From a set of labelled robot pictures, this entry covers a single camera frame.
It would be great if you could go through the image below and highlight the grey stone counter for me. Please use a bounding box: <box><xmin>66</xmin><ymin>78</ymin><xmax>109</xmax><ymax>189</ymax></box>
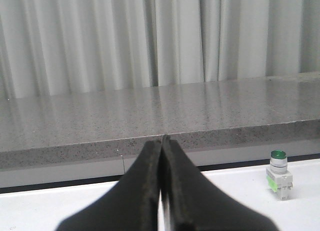
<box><xmin>0</xmin><ymin>71</ymin><xmax>320</xmax><ymax>189</ymax></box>

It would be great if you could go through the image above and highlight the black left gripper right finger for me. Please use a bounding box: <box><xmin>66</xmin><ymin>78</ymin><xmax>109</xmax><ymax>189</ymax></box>
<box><xmin>161</xmin><ymin>135</ymin><xmax>278</xmax><ymax>231</ymax></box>

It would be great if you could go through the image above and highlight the grey curtain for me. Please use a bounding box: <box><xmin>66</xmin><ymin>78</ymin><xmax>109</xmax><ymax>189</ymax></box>
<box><xmin>0</xmin><ymin>0</ymin><xmax>320</xmax><ymax>100</ymax></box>

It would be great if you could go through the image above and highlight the green pushbutton switch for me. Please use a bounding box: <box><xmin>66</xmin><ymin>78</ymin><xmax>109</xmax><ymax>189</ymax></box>
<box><xmin>266</xmin><ymin>149</ymin><xmax>293</xmax><ymax>201</ymax></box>

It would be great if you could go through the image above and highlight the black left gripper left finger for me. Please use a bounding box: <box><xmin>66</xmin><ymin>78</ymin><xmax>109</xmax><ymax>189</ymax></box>
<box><xmin>57</xmin><ymin>140</ymin><xmax>161</xmax><ymax>231</ymax></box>

